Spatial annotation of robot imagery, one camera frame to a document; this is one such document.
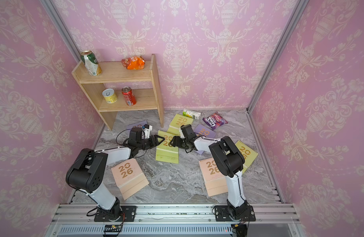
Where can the green juice carton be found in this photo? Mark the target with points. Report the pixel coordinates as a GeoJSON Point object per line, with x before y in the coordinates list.
{"type": "Point", "coordinates": [191, 114]}

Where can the aluminium mounting rail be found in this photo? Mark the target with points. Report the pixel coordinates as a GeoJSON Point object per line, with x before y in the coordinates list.
{"type": "Point", "coordinates": [178, 220]}

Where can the orange snack bag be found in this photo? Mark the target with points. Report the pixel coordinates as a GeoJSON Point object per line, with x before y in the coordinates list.
{"type": "Point", "coordinates": [133, 63]}

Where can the purple calendar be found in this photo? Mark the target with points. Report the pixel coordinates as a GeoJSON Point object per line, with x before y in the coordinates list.
{"type": "Point", "coordinates": [140, 124]}
{"type": "Point", "coordinates": [204, 131]}

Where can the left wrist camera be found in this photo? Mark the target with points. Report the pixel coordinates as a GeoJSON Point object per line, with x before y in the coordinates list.
{"type": "Point", "coordinates": [146, 129]}

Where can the purple snack bag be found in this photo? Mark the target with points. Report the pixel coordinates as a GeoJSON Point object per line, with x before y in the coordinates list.
{"type": "Point", "coordinates": [215, 120]}

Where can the green calendar back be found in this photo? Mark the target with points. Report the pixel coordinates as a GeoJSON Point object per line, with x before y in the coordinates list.
{"type": "Point", "coordinates": [177, 122]}

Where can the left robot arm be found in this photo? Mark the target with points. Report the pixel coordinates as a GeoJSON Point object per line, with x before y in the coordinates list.
{"type": "Point", "coordinates": [86, 174]}

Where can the red soda can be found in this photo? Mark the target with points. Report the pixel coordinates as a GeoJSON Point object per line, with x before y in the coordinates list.
{"type": "Point", "coordinates": [128, 95]}

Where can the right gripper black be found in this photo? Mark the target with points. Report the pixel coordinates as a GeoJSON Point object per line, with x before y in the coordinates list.
{"type": "Point", "coordinates": [176, 141]}

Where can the pink calendar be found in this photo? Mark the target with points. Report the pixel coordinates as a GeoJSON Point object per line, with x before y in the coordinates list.
{"type": "Point", "coordinates": [129, 178]}
{"type": "Point", "coordinates": [214, 180]}

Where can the green and white can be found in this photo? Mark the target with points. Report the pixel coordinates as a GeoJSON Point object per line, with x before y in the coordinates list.
{"type": "Point", "coordinates": [91, 63]}

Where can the wooden two-tier shelf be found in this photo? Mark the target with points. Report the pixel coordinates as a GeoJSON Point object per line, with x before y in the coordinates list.
{"type": "Point", "coordinates": [114, 72]}

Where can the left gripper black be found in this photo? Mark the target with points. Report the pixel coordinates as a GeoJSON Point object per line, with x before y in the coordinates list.
{"type": "Point", "coordinates": [156, 140]}

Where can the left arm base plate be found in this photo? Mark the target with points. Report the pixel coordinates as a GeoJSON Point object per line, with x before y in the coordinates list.
{"type": "Point", "coordinates": [125, 213]}

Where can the yellow tin can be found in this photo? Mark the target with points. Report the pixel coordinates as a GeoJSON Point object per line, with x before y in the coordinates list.
{"type": "Point", "coordinates": [109, 95]}

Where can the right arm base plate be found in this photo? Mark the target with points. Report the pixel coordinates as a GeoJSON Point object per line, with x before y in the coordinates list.
{"type": "Point", "coordinates": [227, 213]}

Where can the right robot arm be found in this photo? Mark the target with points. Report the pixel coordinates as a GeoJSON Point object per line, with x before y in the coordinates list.
{"type": "Point", "coordinates": [229, 162]}

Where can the green calendar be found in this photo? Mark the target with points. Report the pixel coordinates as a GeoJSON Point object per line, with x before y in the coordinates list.
{"type": "Point", "coordinates": [177, 122]}
{"type": "Point", "coordinates": [249, 155]}
{"type": "Point", "coordinates": [165, 152]}

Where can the black electronics box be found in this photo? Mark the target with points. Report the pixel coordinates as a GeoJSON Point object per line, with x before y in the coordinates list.
{"type": "Point", "coordinates": [112, 230]}

